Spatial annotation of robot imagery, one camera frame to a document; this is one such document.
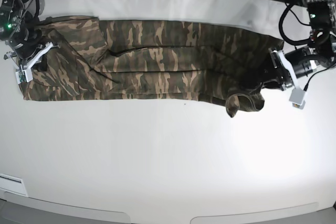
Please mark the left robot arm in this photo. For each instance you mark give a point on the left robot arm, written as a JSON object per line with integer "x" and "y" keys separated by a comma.
{"x": 320, "y": 46}

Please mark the camouflage T-shirt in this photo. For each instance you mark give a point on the camouflage T-shirt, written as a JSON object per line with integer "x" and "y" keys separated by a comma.
{"x": 151, "y": 59}

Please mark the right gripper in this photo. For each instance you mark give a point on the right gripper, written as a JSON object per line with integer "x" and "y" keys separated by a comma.
{"x": 24, "y": 44}

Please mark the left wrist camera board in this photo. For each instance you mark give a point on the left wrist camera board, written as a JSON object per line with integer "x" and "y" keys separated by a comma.
{"x": 297, "y": 98}

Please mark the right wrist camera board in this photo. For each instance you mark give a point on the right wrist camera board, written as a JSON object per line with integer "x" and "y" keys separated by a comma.
{"x": 24, "y": 75}

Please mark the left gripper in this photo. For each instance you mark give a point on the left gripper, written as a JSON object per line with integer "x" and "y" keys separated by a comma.
{"x": 303, "y": 62}

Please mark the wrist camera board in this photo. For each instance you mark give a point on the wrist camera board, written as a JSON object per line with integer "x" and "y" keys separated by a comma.
{"x": 24, "y": 75}
{"x": 297, "y": 98}

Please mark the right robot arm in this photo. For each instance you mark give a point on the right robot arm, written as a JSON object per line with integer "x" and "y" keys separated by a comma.
{"x": 21, "y": 29}

